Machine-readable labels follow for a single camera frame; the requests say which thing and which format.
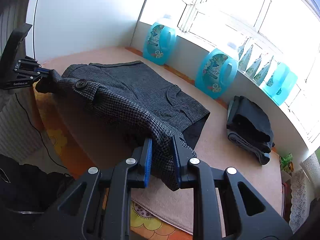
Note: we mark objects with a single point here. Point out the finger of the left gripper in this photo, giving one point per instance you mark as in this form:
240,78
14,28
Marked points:
30,67
25,76

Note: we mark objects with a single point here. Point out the white window frame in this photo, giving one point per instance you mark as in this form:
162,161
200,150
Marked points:
285,29

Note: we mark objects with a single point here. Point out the grey folded pants bottom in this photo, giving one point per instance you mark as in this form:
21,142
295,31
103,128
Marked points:
235,138

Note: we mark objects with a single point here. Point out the blue detergent jug far left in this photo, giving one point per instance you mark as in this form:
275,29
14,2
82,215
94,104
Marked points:
160,41

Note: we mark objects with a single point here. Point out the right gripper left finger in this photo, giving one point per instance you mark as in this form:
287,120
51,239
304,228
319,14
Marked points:
97,205

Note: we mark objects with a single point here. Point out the white lace cloth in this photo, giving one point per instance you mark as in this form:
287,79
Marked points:
304,189

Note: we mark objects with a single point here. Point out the blue detergent jug near stack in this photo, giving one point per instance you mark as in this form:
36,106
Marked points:
217,71

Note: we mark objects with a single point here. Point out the grey houndstooth pants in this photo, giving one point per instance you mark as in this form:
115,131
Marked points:
138,102

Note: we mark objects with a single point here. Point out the pink towel mat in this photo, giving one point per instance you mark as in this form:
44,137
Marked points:
225,159

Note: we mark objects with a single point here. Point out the black folded pants on stack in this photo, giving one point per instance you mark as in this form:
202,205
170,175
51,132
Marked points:
251,123

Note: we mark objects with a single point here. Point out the box with green packet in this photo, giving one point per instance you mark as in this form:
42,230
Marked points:
286,163

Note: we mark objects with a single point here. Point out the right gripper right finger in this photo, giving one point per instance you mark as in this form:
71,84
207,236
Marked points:
226,205

